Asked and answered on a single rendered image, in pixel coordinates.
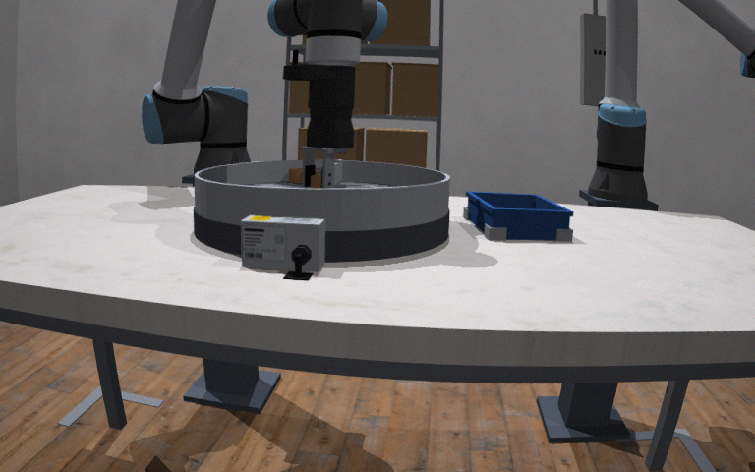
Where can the white table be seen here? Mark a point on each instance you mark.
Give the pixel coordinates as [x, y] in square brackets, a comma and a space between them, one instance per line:
[547, 293]

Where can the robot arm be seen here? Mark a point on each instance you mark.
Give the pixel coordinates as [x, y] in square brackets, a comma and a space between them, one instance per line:
[622, 52]
[185, 45]

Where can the grey turntable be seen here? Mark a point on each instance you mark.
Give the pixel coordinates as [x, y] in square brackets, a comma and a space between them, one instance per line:
[384, 202]

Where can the blue crate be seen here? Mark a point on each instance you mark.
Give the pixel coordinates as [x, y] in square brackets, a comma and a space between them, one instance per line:
[521, 218]

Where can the metal shelf unit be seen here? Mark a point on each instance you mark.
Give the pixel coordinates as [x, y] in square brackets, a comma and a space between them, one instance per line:
[403, 51]

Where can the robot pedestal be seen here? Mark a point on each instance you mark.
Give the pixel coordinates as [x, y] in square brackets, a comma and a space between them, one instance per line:
[586, 404]
[231, 384]

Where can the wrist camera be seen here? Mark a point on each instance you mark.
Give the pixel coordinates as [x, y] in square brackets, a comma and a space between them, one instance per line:
[296, 71]

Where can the grey wall panel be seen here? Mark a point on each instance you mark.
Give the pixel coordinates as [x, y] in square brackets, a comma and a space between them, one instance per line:
[589, 58]

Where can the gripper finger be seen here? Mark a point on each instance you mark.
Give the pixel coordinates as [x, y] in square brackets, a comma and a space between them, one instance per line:
[332, 166]
[310, 163]

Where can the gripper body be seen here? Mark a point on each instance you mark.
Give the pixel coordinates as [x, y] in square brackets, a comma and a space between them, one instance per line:
[330, 104]

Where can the brown cardboard box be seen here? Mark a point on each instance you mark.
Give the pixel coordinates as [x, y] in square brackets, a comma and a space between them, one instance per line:
[358, 144]
[396, 146]
[298, 98]
[415, 90]
[372, 88]
[410, 23]

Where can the grey control box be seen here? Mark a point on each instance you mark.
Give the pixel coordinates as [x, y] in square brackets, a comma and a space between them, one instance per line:
[280, 241]

